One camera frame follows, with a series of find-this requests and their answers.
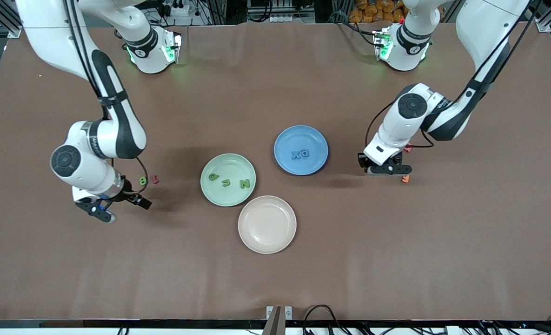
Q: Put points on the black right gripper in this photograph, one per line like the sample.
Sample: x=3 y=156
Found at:
x=127 y=191

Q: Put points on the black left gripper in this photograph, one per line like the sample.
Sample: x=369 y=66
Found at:
x=363 y=163

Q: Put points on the blue letter D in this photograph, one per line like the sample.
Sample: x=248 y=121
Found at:
x=305 y=153

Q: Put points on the blue letter X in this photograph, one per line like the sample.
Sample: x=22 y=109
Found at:
x=295 y=155

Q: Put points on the green letter P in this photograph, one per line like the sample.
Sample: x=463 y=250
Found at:
x=214 y=177

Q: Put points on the green letter U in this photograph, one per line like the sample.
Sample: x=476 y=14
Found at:
x=226 y=182

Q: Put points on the green letter N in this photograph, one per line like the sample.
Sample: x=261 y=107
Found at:
x=244 y=184

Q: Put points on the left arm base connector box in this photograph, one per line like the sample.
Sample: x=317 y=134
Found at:
x=382 y=44

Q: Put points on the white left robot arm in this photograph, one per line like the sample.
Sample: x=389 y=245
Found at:
x=405 y=116

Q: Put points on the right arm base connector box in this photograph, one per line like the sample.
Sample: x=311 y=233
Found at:
x=172 y=46

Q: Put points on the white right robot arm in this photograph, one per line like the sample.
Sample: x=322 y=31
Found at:
x=80 y=167

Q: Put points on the blue plate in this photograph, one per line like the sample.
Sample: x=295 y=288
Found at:
x=301 y=137

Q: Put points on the green plate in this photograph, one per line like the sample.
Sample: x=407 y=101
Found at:
x=228 y=197

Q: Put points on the beige plate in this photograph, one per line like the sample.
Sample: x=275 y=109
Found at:
x=267 y=224

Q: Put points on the brown table cover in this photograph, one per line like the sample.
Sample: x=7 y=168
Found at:
x=275 y=279

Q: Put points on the orange packets pile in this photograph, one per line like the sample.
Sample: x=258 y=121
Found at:
x=373 y=11

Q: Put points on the white power strip with plugs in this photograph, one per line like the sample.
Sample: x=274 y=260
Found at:
x=180 y=9

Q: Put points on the grey metal table bracket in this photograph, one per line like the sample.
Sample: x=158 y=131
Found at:
x=279 y=321

